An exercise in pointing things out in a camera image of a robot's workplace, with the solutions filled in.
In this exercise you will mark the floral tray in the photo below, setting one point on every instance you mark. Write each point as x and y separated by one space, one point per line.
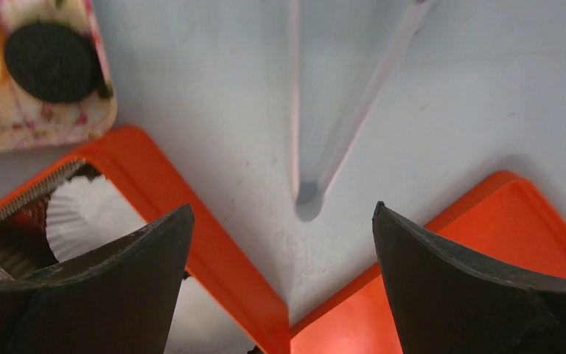
27 122

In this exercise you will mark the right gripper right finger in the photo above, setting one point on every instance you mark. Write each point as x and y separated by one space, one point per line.
447 298

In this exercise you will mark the white paper cup back-right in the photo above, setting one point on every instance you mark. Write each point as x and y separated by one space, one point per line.
84 214

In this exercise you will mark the metal tongs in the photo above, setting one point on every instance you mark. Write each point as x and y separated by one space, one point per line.
341 55

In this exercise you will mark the orange tin box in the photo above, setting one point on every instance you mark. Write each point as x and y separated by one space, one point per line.
139 170

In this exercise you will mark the orange tin lid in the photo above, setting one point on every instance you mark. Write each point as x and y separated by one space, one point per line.
505 216

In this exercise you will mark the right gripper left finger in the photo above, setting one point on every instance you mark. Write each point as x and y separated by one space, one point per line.
118 298

